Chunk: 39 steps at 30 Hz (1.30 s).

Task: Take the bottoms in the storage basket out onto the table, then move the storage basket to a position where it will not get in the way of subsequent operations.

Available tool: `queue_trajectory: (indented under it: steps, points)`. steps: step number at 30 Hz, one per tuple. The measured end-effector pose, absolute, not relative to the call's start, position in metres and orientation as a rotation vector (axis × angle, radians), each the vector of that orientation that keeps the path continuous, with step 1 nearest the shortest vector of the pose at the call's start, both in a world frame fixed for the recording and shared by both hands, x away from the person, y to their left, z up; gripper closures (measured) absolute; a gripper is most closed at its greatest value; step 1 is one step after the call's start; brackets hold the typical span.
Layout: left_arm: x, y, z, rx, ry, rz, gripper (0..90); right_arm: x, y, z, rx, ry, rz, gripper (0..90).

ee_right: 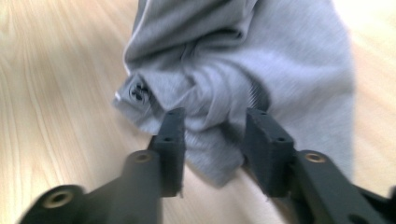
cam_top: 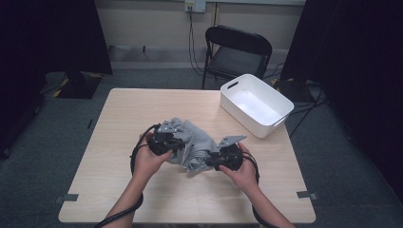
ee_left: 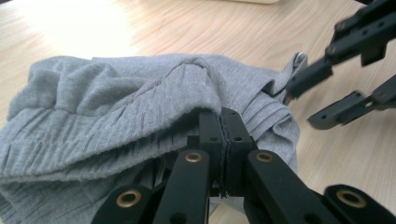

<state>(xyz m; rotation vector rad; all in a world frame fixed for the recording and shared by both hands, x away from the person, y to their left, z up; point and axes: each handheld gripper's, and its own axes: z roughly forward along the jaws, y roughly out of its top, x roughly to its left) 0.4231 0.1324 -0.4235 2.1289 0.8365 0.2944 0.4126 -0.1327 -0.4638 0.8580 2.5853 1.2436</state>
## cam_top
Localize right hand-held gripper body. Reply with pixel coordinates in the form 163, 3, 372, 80
210, 135, 247, 172

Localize white plastic basket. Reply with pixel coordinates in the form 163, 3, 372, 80
220, 73, 295, 139

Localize person's right hand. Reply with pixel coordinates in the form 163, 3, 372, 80
219, 142, 259, 193

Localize thin wall pipe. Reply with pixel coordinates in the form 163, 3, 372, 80
212, 2, 220, 28

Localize person's left hand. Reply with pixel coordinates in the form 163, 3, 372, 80
132, 132, 174, 183

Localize black folding chair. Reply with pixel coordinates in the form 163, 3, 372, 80
201, 25, 274, 90

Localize dark curtain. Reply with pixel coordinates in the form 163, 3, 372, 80
279, 0, 403, 203
0, 0, 113, 160

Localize grey shorts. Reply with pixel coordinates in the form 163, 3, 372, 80
164, 117, 224, 174

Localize black wall socket cable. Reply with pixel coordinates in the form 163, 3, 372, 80
188, 10, 207, 77

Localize right hand-held gripper cable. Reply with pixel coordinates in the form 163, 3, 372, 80
240, 151, 279, 228

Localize black stand base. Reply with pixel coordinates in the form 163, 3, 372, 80
272, 77, 315, 103
56, 71, 103, 100

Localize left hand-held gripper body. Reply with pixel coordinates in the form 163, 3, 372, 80
147, 120, 185, 156

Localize grey tape strip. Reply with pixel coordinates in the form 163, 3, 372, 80
297, 191, 319, 200
53, 193, 80, 204

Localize black floor cables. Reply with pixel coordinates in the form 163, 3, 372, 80
286, 85, 329, 139

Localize white wall socket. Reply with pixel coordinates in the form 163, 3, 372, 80
184, 0, 207, 13

